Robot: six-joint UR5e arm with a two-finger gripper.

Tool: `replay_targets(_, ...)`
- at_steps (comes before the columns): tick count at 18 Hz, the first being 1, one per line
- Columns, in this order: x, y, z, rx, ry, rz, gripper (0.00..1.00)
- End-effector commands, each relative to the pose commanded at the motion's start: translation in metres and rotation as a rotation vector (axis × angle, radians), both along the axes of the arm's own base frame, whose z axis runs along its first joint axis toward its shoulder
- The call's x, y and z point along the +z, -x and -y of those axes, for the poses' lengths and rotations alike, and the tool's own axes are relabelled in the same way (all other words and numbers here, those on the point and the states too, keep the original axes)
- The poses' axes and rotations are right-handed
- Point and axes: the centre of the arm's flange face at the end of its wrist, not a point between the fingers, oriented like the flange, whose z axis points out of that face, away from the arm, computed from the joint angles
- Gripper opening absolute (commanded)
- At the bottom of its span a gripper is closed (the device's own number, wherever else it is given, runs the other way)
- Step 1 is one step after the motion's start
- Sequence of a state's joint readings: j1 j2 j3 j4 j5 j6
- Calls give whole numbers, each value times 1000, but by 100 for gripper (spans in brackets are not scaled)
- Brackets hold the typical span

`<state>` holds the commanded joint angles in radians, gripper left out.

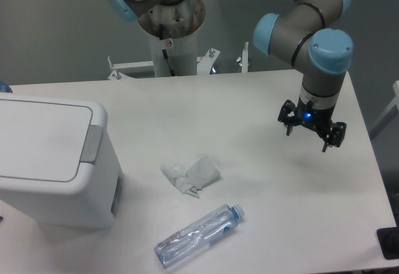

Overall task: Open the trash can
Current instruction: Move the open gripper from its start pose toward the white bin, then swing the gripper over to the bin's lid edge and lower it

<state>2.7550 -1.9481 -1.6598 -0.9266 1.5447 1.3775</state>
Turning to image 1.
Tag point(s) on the white frame at right edge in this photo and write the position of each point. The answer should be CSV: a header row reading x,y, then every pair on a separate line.
x,y
386,116

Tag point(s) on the blue object at left edge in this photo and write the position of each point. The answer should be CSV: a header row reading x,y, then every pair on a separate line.
x,y
5,88

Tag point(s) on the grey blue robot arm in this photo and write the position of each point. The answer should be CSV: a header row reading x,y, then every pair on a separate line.
x,y
302,38

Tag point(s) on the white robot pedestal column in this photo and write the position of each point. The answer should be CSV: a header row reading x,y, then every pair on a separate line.
x,y
172,35

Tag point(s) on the black object at table edge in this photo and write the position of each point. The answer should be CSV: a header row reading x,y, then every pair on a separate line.
x,y
388,240

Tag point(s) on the crumpled white paper wrapper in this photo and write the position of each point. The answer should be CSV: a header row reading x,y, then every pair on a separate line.
x,y
189,176

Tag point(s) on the clear plastic water bottle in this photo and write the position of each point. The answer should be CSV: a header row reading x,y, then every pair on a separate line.
x,y
198,234

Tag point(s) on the white push-lid trash can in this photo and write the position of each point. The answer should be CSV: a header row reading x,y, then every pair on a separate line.
x,y
58,164

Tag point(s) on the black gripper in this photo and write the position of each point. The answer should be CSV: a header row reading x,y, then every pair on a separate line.
x,y
315,114

